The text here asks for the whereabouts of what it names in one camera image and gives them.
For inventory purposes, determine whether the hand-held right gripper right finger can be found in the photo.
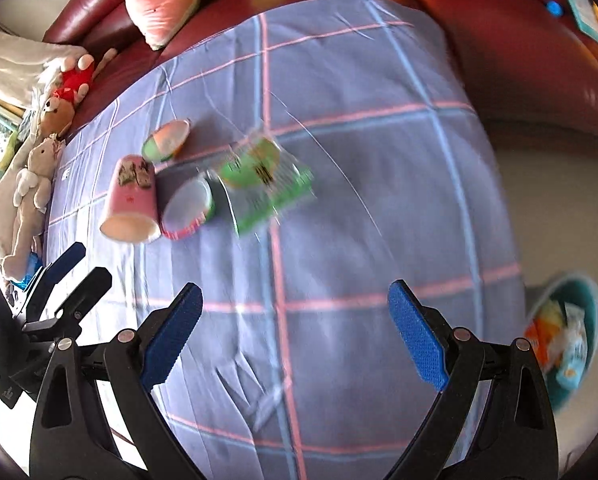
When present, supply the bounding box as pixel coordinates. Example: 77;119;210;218
386;280;560;480

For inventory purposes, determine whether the teal book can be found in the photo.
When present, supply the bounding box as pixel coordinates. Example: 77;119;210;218
556;0;598;36

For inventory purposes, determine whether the brown teddy bear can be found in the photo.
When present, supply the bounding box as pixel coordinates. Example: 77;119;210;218
38;96;76;138

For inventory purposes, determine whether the red pink plush toy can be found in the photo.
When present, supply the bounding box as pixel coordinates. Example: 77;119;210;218
53;49;117;107

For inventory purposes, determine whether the orange white snack packet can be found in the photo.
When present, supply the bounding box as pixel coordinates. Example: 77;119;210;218
525;300;564;371

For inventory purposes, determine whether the red rimmed paper bowl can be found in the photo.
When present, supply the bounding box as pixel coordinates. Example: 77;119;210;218
160;176;216;241

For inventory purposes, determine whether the teal waste bin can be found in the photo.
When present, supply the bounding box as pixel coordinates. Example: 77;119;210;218
524;272;598;416

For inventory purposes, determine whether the cream rabbit plush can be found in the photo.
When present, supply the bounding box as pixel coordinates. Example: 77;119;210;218
1;135;64;277

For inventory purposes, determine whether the white cloth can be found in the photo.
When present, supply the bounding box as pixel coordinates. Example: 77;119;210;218
0;27;87;108

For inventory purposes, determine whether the green clear plastic packet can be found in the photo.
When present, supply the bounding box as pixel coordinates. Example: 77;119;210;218
216;132;316;237

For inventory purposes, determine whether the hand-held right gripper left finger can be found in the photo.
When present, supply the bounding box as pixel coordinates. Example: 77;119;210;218
29;282;204;480

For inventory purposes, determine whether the dark red leather sofa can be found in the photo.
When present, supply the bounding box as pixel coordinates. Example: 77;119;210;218
41;0;598;146

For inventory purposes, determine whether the blue plastic bag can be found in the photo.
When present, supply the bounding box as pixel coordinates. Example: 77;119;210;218
11;255;43;291

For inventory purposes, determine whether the pink green pudding cup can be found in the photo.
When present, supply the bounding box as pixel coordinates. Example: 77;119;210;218
141;119;192;163

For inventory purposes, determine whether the purple checked blanket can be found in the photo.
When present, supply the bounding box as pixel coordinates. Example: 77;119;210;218
44;0;530;480

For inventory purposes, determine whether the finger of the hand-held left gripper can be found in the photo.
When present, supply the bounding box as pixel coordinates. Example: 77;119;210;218
25;266;114;335
23;241;88;312

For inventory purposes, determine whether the pink paper cup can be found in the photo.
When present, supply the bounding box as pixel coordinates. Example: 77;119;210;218
99;154;162;245

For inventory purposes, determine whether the light blue snack packet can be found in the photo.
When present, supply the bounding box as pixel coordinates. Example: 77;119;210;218
554;305;588;392

